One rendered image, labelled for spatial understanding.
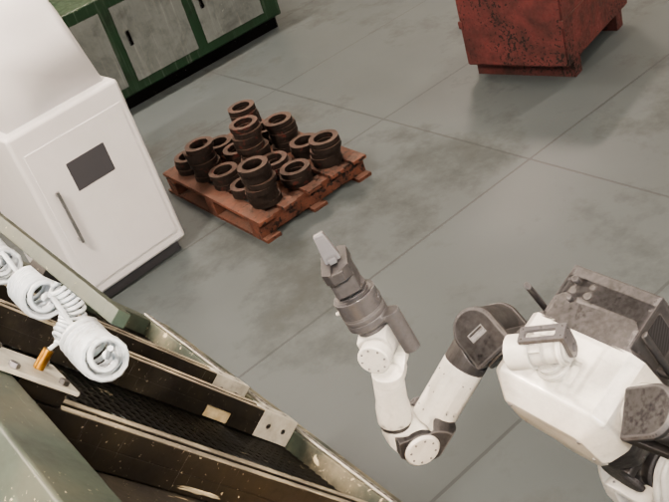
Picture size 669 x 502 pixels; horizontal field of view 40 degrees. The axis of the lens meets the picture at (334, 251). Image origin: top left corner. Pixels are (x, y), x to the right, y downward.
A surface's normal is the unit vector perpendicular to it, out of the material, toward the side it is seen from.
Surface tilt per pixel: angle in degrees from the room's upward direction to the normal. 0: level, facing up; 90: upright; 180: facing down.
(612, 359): 23
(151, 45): 90
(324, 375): 0
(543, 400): 68
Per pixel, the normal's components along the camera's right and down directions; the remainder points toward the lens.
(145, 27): 0.62, 0.29
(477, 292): -0.27, -0.80
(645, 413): -0.84, -0.37
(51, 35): 0.54, -0.01
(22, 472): -0.63, -0.39
